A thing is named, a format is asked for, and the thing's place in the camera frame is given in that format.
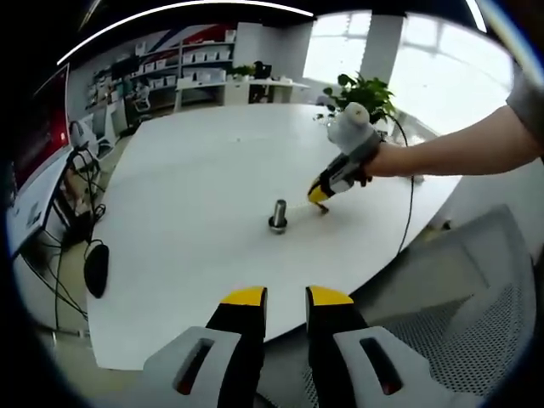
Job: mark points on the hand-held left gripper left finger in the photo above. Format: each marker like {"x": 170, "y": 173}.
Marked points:
{"x": 240, "y": 316}

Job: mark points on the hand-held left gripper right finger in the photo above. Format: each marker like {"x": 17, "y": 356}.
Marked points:
{"x": 336, "y": 316}

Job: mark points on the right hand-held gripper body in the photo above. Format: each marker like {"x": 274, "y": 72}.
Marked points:
{"x": 355, "y": 136}

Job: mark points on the thick threaded steel stud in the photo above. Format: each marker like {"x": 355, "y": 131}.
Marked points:
{"x": 279, "y": 210}

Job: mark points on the person's right hand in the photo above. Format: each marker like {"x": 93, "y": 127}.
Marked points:
{"x": 391, "y": 159}

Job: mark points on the potted green plant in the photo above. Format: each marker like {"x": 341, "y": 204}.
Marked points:
{"x": 365, "y": 93}

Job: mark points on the large bright window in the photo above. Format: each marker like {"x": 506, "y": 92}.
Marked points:
{"x": 433, "y": 72}

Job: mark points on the long white desk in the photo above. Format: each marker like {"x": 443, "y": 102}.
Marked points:
{"x": 238, "y": 89}

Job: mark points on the small green desk plant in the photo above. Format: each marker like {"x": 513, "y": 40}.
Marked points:
{"x": 243, "y": 71}

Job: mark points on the grey mesh office chair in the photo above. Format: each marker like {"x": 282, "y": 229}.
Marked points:
{"x": 467, "y": 297}

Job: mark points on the black computer mouse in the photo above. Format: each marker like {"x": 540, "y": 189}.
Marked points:
{"x": 97, "y": 270}

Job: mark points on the curved ceiling light strip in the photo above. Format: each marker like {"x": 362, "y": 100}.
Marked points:
{"x": 477, "y": 15}

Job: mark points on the person's grey shirt sleeve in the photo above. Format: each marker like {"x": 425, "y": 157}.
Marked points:
{"x": 529, "y": 115}

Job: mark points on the white shelving unit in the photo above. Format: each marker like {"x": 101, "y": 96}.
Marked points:
{"x": 187, "y": 59}

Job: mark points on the black monitor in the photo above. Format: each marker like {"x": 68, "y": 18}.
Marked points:
{"x": 125, "y": 68}

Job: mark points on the laptop with red screen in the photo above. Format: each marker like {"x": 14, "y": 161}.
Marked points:
{"x": 42, "y": 127}

